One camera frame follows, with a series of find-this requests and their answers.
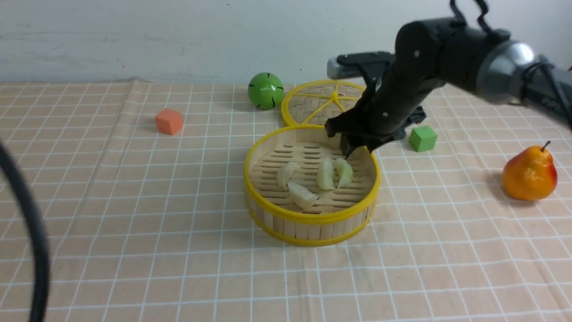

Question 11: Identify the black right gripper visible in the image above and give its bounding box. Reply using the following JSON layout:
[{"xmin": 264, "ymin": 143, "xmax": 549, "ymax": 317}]
[{"xmin": 324, "ymin": 67, "xmax": 427, "ymax": 159}]

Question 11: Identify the pale green dumpling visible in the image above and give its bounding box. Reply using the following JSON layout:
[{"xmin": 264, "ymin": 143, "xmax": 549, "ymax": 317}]
[
  {"xmin": 316, "ymin": 157, "xmax": 336, "ymax": 191},
  {"xmin": 334, "ymin": 158, "xmax": 354, "ymax": 188}
]

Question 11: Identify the white dumpling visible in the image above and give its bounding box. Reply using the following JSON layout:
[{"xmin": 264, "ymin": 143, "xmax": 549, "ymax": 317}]
[
  {"xmin": 276, "ymin": 161, "xmax": 300, "ymax": 191},
  {"xmin": 286, "ymin": 181, "xmax": 319, "ymax": 209}
]

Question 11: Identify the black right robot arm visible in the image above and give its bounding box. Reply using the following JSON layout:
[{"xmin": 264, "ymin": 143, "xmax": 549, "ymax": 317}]
[{"xmin": 324, "ymin": 0, "xmax": 572, "ymax": 157}]

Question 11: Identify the yellow bamboo steamer lid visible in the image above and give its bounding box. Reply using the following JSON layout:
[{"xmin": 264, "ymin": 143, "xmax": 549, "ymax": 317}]
[{"xmin": 280, "ymin": 80, "xmax": 365, "ymax": 127}]

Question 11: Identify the yellow bamboo steamer tray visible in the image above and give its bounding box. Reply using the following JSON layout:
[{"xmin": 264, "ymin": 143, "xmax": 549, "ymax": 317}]
[{"xmin": 244, "ymin": 125, "xmax": 382, "ymax": 247}]

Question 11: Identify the green foam cube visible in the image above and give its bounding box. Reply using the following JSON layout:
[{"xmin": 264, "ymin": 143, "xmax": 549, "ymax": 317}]
[{"xmin": 409, "ymin": 126, "xmax": 438, "ymax": 153}]

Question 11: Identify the green round toy fruit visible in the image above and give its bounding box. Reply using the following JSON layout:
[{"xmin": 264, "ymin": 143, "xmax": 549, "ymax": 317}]
[{"xmin": 248, "ymin": 72, "xmax": 285, "ymax": 110}]

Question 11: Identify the orange yellow toy pear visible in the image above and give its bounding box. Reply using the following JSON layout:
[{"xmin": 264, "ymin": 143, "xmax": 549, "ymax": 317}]
[{"xmin": 502, "ymin": 140, "xmax": 558, "ymax": 202}]

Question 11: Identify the orange foam cube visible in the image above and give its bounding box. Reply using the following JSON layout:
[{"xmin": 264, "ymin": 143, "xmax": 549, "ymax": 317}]
[{"xmin": 155, "ymin": 108, "xmax": 184, "ymax": 136}]

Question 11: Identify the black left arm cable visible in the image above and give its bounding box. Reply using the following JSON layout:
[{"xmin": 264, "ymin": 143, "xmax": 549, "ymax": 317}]
[{"xmin": 0, "ymin": 141, "xmax": 50, "ymax": 322}]

